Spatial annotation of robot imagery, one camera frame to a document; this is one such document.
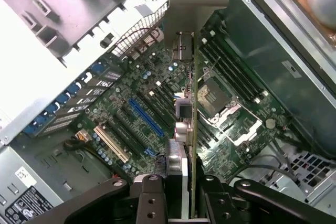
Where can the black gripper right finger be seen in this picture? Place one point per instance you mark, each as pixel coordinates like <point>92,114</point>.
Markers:
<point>223,208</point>

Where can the blue expansion slot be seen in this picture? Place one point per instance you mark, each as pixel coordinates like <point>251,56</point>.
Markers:
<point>145,117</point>

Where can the silver coin battery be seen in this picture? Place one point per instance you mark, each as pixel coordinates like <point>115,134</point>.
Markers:
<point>270,123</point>

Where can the open black PC case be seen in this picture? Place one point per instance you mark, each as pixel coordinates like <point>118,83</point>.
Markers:
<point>262,51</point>

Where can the metal socket cover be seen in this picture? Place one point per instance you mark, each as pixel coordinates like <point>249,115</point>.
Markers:
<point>242,140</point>

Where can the black RAM slot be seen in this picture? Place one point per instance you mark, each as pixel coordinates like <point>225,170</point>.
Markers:
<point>229,73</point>
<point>239,64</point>

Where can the green motherboard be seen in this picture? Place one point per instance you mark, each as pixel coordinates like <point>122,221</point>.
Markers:
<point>147,77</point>

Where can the grey power supply unit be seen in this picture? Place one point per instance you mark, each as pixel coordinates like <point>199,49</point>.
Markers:
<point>26,203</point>

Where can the white expansion slot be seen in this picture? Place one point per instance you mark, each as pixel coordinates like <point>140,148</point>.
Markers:
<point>111,144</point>

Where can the CPU socket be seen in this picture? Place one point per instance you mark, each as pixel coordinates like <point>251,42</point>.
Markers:
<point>214,95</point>

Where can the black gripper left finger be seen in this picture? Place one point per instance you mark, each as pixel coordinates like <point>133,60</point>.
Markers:
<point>149,203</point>

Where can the perforated metal disk bay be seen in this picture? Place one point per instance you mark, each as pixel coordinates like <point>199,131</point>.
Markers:
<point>312,171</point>

